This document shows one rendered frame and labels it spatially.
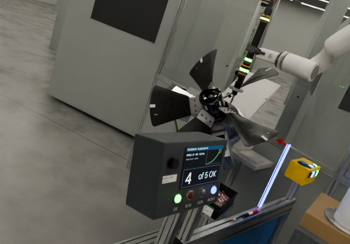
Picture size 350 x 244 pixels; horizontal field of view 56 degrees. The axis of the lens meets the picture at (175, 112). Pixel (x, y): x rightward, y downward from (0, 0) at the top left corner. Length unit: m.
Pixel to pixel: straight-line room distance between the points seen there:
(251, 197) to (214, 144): 1.56
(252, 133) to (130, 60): 2.58
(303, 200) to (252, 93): 0.76
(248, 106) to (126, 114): 2.28
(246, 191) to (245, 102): 0.76
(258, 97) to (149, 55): 2.05
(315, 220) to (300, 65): 0.62
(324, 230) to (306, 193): 0.82
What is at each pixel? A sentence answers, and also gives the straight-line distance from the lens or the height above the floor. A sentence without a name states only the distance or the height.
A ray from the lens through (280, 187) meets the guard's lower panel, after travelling 2.33.
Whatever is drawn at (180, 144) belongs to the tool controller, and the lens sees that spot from 0.80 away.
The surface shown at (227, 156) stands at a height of 1.00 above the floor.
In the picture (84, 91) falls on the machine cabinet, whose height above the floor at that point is 0.30.
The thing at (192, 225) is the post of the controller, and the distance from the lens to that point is 1.13.
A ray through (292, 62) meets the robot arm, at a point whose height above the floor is 1.51.
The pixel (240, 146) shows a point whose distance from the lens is 2.20.
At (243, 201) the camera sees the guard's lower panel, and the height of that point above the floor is 0.48.
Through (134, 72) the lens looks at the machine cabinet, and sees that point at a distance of 3.86.
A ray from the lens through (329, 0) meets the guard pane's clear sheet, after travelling 2.31.
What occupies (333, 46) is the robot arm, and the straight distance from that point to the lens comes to 1.43.
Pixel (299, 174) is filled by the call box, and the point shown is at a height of 1.03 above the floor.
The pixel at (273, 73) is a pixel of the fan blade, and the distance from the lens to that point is 1.70.
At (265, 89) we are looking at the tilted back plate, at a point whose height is 1.31.
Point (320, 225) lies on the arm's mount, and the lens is 1.46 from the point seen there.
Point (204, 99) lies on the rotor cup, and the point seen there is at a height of 1.20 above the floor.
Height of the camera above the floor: 1.53
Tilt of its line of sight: 16 degrees down
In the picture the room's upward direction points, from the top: 20 degrees clockwise
